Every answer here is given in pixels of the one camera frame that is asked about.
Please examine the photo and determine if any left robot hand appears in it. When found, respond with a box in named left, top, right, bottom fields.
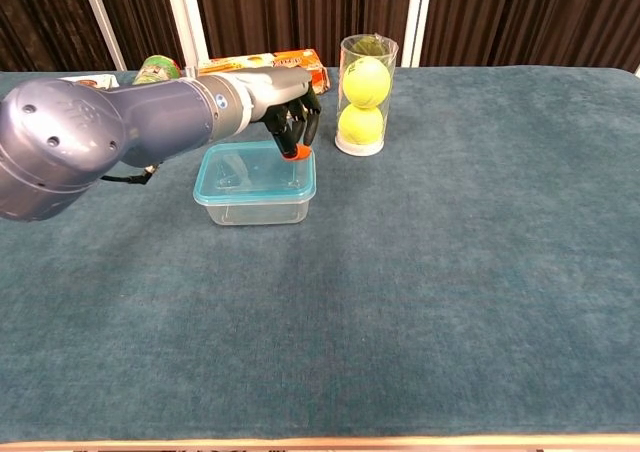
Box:
left=239, top=66, right=323, bottom=164

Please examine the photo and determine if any blue plastic lid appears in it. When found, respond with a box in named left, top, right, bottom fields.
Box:
left=192, top=140, right=317, bottom=207

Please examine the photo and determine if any orange cake box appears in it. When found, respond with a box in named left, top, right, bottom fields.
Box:
left=197, top=48, right=332, bottom=94

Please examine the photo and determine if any clear plastic tray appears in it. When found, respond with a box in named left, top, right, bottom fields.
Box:
left=199, top=191, right=315, bottom=227

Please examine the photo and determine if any black curtain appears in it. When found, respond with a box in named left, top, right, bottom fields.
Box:
left=0, top=0, right=640, bottom=76

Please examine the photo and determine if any yellow tennis ball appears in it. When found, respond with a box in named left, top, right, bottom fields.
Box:
left=337, top=103, right=385, bottom=146
left=342, top=55, right=392, bottom=108

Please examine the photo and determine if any clear tennis ball tube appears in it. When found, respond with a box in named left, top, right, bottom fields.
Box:
left=333, top=33, right=400, bottom=158

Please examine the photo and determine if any green chips can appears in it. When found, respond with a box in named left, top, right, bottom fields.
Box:
left=132, top=54, right=182, bottom=86

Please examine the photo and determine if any red white cookie carton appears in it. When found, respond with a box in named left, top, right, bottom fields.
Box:
left=59, top=73, right=121, bottom=90

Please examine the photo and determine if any blue table cloth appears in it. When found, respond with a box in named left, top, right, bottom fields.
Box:
left=0, top=65, right=640, bottom=444

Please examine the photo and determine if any white metal frame post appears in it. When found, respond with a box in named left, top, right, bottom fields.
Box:
left=401, top=0, right=435, bottom=68
left=162, top=0, right=210, bottom=71

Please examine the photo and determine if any black left hand cable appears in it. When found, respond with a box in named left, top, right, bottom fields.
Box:
left=99, top=164, right=161, bottom=186

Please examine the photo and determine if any thin grey frame post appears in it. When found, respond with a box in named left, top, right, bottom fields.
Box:
left=77, top=0, right=128, bottom=72

